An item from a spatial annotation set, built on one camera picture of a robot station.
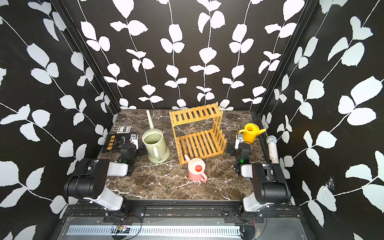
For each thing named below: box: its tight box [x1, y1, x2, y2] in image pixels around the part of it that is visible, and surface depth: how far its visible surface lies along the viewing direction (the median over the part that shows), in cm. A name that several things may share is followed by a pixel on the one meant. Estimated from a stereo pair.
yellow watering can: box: [238, 123, 267, 144], surface depth 98 cm
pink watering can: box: [184, 154, 208, 183], surface depth 81 cm
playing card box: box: [116, 125, 133, 134], surface depth 109 cm
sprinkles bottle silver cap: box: [266, 135, 280, 164], surface depth 75 cm
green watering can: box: [142, 110, 171, 164], surface depth 83 cm
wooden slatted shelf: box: [169, 101, 227, 166], surface depth 95 cm
